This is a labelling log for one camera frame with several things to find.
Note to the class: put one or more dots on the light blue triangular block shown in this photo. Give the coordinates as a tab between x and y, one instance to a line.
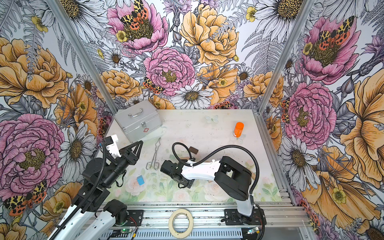
140	180

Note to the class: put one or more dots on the aluminium frame rail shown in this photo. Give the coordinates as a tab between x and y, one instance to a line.
210	215

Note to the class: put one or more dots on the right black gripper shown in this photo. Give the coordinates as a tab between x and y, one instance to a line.
187	184

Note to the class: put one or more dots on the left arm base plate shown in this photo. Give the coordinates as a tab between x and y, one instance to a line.
132	218

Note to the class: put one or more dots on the green circuit board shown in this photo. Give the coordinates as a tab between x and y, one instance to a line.
123	233
255	230

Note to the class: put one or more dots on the metal tongs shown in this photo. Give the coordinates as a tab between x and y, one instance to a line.
154	164

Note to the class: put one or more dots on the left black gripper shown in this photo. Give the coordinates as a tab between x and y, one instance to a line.
130	153

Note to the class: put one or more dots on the orange plastic bottle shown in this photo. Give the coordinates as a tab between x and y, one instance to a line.
238	129

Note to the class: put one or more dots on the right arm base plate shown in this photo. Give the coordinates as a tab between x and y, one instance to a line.
234	218

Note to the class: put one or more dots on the silver metal case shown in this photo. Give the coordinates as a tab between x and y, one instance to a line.
138	120

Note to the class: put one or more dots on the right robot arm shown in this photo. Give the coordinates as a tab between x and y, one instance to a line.
233	178

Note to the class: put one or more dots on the right green circuit board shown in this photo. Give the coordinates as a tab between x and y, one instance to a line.
255	230

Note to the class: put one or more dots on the dark brown block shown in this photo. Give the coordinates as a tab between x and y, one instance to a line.
193	150

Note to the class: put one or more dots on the masking tape roll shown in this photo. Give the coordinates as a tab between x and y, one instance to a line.
181	224

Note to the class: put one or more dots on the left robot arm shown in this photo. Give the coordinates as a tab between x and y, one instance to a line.
90	198

